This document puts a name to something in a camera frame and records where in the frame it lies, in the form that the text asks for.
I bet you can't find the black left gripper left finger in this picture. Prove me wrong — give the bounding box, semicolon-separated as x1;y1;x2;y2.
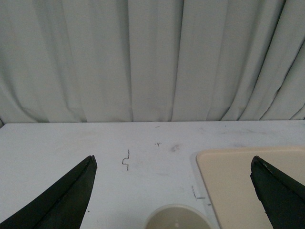
0;156;97;229

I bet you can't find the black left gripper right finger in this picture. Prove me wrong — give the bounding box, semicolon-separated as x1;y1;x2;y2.
250;156;305;229

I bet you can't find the beige mug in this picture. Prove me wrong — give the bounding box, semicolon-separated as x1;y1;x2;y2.
143;204;214;229

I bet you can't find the beige plastic tray plate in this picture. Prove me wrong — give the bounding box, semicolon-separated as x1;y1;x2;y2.
196;146;305;229

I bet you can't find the grey-white curtain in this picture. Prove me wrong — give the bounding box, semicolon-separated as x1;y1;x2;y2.
0;0;305;125

